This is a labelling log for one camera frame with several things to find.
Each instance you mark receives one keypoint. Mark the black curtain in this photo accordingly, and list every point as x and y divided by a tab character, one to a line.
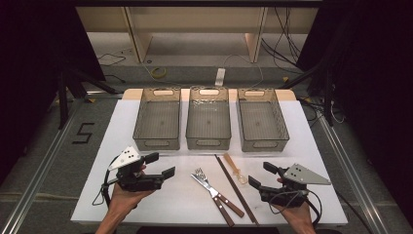
373	81
35	58

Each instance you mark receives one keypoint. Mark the aluminium floor rail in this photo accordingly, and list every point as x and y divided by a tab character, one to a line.
39	169
350	175

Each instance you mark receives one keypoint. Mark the person's left hand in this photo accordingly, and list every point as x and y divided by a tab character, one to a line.
125	199

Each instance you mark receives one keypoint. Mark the person's right hand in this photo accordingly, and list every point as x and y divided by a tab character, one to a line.
297	214

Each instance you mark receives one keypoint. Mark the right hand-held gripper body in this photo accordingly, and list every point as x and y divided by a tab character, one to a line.
285	195

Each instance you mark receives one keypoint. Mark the light wooden shelf unit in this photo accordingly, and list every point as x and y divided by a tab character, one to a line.
201	21

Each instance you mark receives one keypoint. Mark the smoky clear plastic bin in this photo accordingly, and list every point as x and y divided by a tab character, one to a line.
261	125
157	123
208	123

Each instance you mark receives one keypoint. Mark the white power strip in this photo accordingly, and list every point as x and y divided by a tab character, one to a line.
220	76

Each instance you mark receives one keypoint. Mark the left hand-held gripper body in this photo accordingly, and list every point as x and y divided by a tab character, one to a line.
136	182

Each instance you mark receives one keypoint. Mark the black metal stand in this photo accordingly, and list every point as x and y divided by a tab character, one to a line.
328	97
63	97

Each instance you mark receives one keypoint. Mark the white table sheet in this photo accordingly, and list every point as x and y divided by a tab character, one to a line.
181	201

